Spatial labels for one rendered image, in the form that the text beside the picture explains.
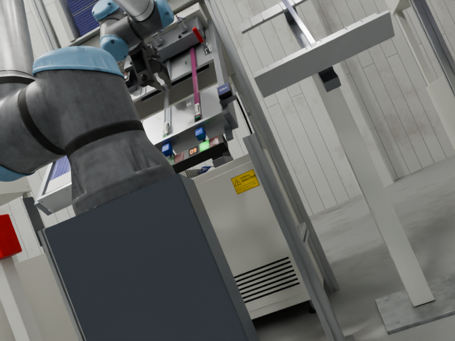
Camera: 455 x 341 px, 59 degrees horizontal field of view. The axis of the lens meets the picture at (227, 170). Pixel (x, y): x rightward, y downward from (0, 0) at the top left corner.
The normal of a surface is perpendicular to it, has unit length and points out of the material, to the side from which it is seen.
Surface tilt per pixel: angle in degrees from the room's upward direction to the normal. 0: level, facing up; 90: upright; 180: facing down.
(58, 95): 90
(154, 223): 90
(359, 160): 90
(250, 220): 90
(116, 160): 72
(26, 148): 130
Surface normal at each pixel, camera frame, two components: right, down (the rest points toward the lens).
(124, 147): 0.36, -0.54
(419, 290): -0.23, 0.03
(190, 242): -0.01, -0.07
